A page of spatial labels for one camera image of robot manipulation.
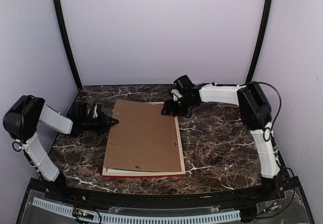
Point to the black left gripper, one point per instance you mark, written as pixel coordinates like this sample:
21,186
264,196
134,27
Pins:
104,126

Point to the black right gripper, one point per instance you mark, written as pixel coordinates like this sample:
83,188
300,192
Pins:
170,108

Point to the brown cardboard backing board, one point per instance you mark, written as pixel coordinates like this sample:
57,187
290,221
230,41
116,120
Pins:
141,135

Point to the red wooden picture frame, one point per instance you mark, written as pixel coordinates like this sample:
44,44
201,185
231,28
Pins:
181,158

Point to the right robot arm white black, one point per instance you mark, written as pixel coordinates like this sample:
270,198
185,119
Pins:
255,112

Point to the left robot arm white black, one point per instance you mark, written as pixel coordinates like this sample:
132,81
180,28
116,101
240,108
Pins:
22,119

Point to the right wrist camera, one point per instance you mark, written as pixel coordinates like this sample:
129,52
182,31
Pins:
175,94

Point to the white slotted cable duct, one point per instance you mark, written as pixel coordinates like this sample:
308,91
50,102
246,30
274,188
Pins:
138,215

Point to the black front rail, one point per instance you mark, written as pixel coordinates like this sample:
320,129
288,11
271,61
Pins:
244,199

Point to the left black corner post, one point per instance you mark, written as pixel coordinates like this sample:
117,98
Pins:
66,43

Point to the black corner post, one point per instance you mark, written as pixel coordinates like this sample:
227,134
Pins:
66,43
260,39

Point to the right black corner post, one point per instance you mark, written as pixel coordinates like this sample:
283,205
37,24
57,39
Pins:
260,39

